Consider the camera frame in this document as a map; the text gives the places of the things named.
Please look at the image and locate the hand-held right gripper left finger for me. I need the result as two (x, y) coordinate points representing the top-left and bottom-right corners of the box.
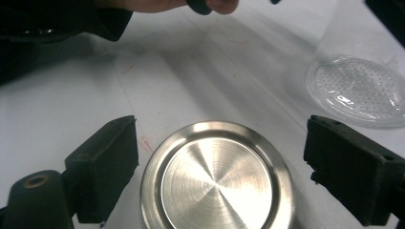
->
(63, 114), (140, 224)

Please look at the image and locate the clear plastic cup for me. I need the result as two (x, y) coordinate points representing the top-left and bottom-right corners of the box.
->
(304, 0), (405, 130)

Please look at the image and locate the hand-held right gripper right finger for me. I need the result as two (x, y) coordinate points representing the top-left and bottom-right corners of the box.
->
(303, 114), (405, 227)

